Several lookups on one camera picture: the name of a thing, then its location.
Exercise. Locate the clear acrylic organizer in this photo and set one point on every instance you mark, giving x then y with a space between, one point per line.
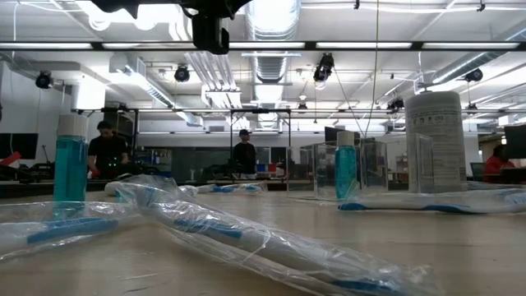
374 164

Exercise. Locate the red flat object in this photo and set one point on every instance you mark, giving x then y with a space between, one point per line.
10 158

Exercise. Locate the black background workstation frame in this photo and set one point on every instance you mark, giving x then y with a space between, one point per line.
231 123

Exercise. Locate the black monitor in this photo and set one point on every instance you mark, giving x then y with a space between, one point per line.
18 146
330 135
515 141

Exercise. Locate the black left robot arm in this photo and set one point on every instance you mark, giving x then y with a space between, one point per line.
115 7

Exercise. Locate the white wrapped cup stack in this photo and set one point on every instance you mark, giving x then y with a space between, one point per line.
441 119

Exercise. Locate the black metal table frame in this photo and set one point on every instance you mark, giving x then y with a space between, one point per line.
24 190

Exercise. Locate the black overhead crossbar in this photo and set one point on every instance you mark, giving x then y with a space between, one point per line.
370 45

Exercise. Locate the silver ventilation duct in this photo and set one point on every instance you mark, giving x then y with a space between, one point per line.
271 24

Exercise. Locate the person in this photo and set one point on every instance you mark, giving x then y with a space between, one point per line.
495 164
107 152
245 158

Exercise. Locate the white ceiling pipe bundle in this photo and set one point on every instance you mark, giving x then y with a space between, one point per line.
213 74

